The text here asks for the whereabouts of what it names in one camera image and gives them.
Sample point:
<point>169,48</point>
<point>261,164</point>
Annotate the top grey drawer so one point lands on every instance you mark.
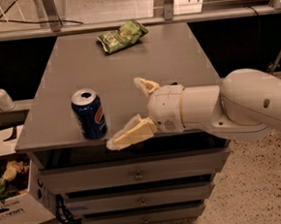
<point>135,171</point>

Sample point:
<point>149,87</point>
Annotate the blue pepsi can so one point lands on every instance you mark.
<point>88,111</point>

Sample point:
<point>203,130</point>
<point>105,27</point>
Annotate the grey drawer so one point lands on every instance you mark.
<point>150,215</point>
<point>146,197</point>
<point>135,171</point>

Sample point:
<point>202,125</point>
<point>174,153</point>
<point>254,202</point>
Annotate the white pump bottle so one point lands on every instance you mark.
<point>6,102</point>

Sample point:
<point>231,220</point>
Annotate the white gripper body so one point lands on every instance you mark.
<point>165,108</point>

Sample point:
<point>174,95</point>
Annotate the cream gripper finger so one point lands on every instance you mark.
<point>148,87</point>
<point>135,131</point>

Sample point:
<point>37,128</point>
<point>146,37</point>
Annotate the middle grey drawer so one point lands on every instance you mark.
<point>146,197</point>

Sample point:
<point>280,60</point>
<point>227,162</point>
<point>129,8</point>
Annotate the bottom grey drawer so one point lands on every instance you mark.
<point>150,215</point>

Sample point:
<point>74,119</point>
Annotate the grey drawer cabinet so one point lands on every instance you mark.
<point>51,136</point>

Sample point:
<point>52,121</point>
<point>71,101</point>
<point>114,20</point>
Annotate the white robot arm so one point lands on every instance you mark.
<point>244,107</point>

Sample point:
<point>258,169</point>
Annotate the green chip bag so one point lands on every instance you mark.
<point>125,36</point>

